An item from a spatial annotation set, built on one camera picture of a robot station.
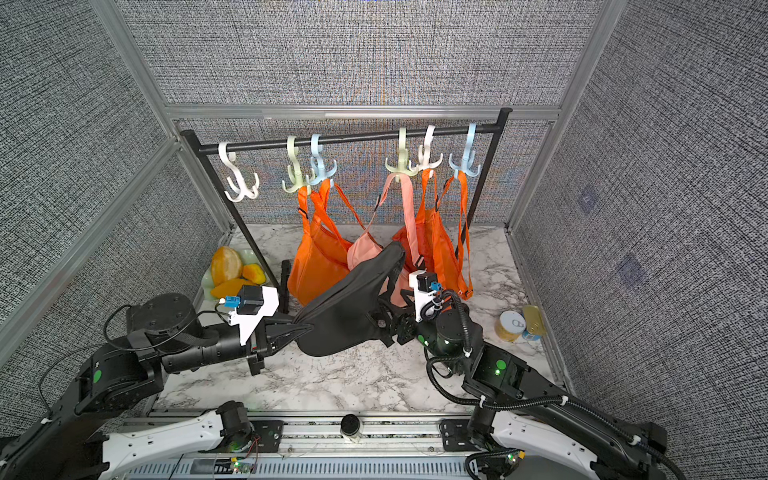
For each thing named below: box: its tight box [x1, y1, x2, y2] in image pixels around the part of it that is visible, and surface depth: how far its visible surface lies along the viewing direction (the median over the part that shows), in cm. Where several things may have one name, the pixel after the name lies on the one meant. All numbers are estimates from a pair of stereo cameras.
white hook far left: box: [218, 141, 260, 203], surface depth 64 cm
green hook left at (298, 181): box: [282, 136, 311, 195], surface depth 65 cm
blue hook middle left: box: [306, 134, 337, 186], surface depth 66 cm
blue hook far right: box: [448, 123, 481, 180], surface depth 69 cm
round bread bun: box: [211, 246, 243, 286], surface depth 99 cm
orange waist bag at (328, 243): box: [311, 178, 368, 265], surface depth 77 cm
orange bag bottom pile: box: [287, 179, 365, 306], surface depth 76 cm
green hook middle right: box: [385, 127, 419, 181], surface depth 68 cm
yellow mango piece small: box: [243, 264, 266, 284], surface depth 102 cm
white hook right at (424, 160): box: [410, 125, 443, 172], surface depth 69 cm
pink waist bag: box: [348, 172, 424, 306], surface depth 76 cm
